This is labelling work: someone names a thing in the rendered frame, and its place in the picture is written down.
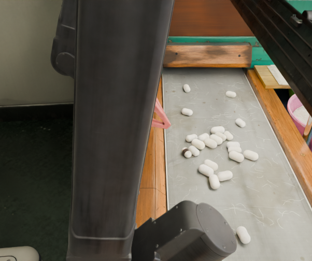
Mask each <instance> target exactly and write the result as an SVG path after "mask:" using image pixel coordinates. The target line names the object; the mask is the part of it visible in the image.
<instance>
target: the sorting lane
mask: <svg viewBox="0 0 312 261"><path fill-rule="evenodd" d="M185 84H187V85H188V86H189V87H190V92H185V91H184V89H183V86H184V85H185ZM162 88H163V110H164V112H165V114H166V116H167V118H168V120H169V121H170V123H171V126H170V127H169V128H168V129H164V140H165V166H166V192H167V210H169V209H171V208H172V207H174V206H175V205H177V204H178V203H180V202H181V201H184V200H190V201H193V202H194V203H196V204H199V203H202V202H204V203H207V204H209V205H211V206H213V207H214V208H215V209H216V210H218V211H219V212H220V213H221V214H222V216H223V217H224V218H225V219H226V221H227V222H228V224H229V225H230V227H231V229H232V231H233V233H234V236H235V239H236V243H237V247H236V251H235V252H234V253H232V254H231V255H229V256H228V257H226V258H225V259H223V260H222V261H312V208H311V206H310V204H309V202H308V200H307V198H306V196H305V194H304V192H303V190H302V188H301V186H300V184H299V182H298V180H297V177H296V175H295V173H294V171H293V169H292V167H291V165H290V163H289V161H288V159H287V157H286V155H285V153H284V151H283V149H282V147H281V145H280V143H279V141H278V139H277V137H276V135H275V133H274V131H273V129H272V127H271V125H270V123H269V121H268V119H267V117H266V115H265V113H264V111H263V109H262V107H261V105H260V103H259V101H258V99H257V97H256V95H255V93H254V91H253V89H252V87H251V85H250V83H249V81H248V79H247V77H246V75H245V74H162ZM227 91H231V92H235V93H236V96H235V97H234V98H232V97H228V96H226V92H227ZM183 108H187V109H190V110H192V112H193V113H192V115H191V116H188V115H184V114H182V112H181V111H182V109H183ZM238 118H240V119H242V120H243V121H244V122H245V123H246V125H245V127H240V126H238V125H237V124H236V123H235V121H236V119H238ZM217 126H222V127H224V132H225V131H228V132H230V134H232V135H233V139H232V140H227V139H226V140H225V141H223V142H222V144H220V145H217V147H216V148H214V149H212V148H210V147H208V146H206V145H205V148H204V149H202V150H200V149H198V148H197V149H198V150H199V152H200V153H199V155H198V156H194V155H191V157H190V158H187V157H185V156H184V155H183V153H182V149H183V148H188V149H189V147H190V146H192V142H187V141H186V137H187V136H188V135H193V134H196V135H197V137H198V136H199V135H202V134H204V133H207V134H208V135H209V136H210V135H212V133H211V129H212V128H213V127H217ZM223 134H224V133H223ZM230 141H231V142H239V144H240V148H241V150H242V152H241V154H242V155H243V153H244V151H245V150H250V151H253V152H255V153H257V154H258V159H257V160H256V161H252V160H250V159H248V158H245V157H244V160H243V161H242V162H237V161H235V160H232V159H230V158H229V152H228V148H227V146H226V144H227V143H228V142H230ZM243 156H244V155H243ZM205 160H210V161H212V162H215V163H216V164H217V165H218V169H217V170H216V171H214V174H213V175H217V174H218V173H219V172H222V171H227V170H229V171H231V172H232V174H233V176H232V178H231V179H229V180H224V181H219V183H220V186H219V188H218V189H213V188H211V186H210V183H209V177H208V176H206V175H204V174H202V173H200V172H199V170H198V168H199V166H200V165H202V164H203V162H204V161H205ZM240 226H242V227H245V228H246V230H247V232H248V234H249V236H250V242H249V243H247V244H244V243H242V242H241V241H240V238H239V236H238V234H237V232H236V230H237V228H238V227H240Z"/></svg>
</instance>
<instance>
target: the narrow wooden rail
mask: <svg viewBox="0 0 312 261"><path fill-rule="evenodd" d="M245 75H246V77H247V79H248V81H249V83H250V85H251V87H252V89H253V91H254V93H255V95H256V97H257V99H258V101H259V103H260V105H261V107H262V109H263V111H264V113H265V115H266V117H267V119H268V121H269V123H270V125H271V127H272V129H273V131H274V133H275V135H276V137H277V139H278V141H279V143H280V145H281V147H282V149H283V151H284V153H285V155H286V157H287V159H288V161H289V163H290V165H291V167H292V169H293V171H294V173H295V175H296V177H297V180H298V182H299V184H300V186H301V188H302V190H303V192H304V194H305V196H306V198H307V200H308V202H309V204H310V206H311V208H312V152H311V150H310V148H309V147H308V145H307V143H306V142H305V140H304V138H303V137H302V135H301V133H300V132H299V130H298V129H297V127H296V126H295V124H294V122H293V121H292V119H291V117H290V116H289V114H288V112H287V110H286V109H285V107H284V105H283V104H282V102H281V101H280V99H279V97H278V96H277V94H276V92H275V91H274V89H265V87H264V86H263V84H262V82H261V80H260V79H259V77H258V75H257V73H256V71H255V70H254V68H246V73H245Z"/></svg>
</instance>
